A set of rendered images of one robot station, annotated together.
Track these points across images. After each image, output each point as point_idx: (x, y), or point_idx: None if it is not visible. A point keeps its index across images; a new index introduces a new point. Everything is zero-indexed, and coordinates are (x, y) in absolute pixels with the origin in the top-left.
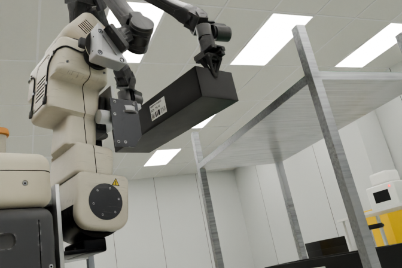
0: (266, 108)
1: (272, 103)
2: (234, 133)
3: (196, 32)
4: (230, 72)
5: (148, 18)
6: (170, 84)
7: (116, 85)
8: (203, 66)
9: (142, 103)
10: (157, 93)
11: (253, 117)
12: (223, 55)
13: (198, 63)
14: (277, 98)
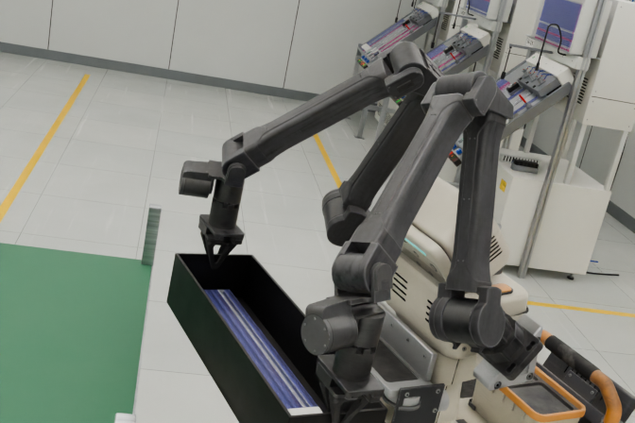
0: (147, 309)
1: (148, 300)
2: (140, 365)
3: (243, 188)
4: (179, 253)
5: (331, 191)
6: (278, 284)
7: (388, 291)
8: (231, 249)
9: (301, 338)
10: (295, 303)
11: (144, 327)
12: (199, 228)
13: (236, 244)
14: (149, 294)
